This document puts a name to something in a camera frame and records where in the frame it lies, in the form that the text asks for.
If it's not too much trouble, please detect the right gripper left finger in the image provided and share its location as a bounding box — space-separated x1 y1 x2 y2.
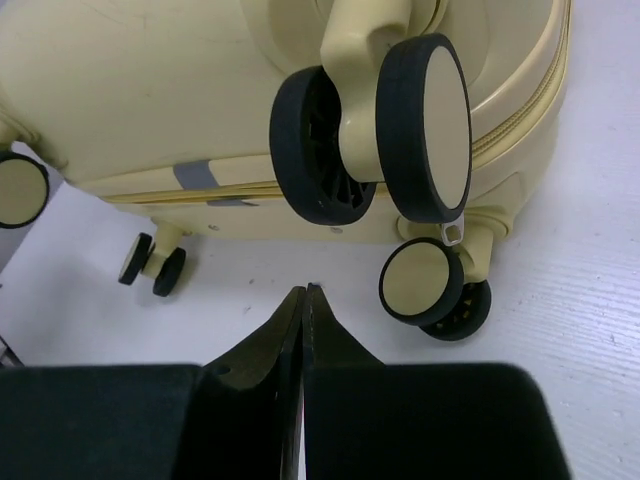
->
1 287 305 479

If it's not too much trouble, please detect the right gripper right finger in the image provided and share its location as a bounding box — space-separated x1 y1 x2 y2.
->
302 285 571 479

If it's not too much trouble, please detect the yellow hard-shell suitcase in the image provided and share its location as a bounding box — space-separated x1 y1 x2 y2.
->
1 1 572 342

